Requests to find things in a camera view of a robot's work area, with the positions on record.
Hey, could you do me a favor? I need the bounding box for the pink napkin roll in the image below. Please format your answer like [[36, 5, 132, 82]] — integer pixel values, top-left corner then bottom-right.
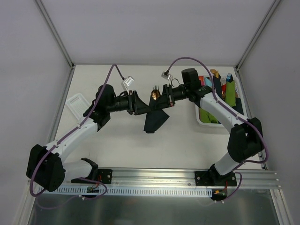
[[198, 75, 205, 86]]

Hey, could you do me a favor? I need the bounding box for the dark navy napkin roll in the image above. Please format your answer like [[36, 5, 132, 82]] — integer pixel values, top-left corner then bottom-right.
[[213, 76, 222, 98]]

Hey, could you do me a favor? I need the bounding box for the blue fork in bin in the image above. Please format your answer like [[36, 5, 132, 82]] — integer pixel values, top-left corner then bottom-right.
[[226, 73, 233, 83]]

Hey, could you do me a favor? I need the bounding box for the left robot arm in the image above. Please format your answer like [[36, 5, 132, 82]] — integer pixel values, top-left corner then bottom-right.
[[26, 84, 150, 192]]

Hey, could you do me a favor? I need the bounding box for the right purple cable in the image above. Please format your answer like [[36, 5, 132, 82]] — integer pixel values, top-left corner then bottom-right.
[[164, 56, 269, 202]]

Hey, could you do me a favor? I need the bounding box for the tall green napkin roll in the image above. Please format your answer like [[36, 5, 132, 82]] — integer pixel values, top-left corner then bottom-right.
[[225, 81, 236, 107]]

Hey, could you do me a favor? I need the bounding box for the dark navy paper napkin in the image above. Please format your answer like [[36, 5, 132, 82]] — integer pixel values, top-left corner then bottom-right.
[[143, 101, 169, 134]]

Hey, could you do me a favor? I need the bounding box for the light blue napkin roll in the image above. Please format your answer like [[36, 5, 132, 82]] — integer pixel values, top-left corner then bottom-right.
[[204, 77, 212, 88]]

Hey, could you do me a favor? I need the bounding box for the large white storage bin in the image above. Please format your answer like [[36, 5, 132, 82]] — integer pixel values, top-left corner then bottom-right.
[[195, 74, 247, 128]]

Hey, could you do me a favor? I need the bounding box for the white slotted cable duct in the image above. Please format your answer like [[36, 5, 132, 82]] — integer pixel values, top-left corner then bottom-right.
[[51, 185, 213, 198]]

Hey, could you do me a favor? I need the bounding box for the aluminium mounting rail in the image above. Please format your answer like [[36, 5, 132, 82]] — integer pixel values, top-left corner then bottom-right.
[[27, 165, 282, 189]]

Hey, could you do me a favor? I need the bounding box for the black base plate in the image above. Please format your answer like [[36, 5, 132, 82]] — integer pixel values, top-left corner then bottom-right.
[[71, 168, 113, 184], [194, 170, 237, 187]]

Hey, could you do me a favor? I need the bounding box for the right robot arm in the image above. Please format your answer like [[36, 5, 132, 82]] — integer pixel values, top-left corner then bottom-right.
[[150, 68, 265, 186]]

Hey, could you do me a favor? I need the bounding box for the purple cable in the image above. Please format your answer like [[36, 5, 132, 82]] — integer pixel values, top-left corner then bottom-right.
[[164, 56, 269, 202], [29, 63, 127, 210]]

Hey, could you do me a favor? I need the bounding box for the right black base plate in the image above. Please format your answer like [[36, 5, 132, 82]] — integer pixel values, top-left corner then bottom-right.
[[194, 170, 237, 187]]

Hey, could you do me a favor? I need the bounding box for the black napkin roll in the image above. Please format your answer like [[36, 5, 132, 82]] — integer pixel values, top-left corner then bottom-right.
[[232, 97, 244, 115]]

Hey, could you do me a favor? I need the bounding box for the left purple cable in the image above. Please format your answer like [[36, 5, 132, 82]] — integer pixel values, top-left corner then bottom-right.
[[29, 63, 127, 210]]

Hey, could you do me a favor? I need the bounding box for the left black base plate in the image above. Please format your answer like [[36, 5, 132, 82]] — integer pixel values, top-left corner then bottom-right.
[[71, 168, 113, 184]]

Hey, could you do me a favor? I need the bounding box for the middle green napkin roll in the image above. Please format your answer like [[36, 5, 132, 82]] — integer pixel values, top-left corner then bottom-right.
[[208, 113, 219, 124]]

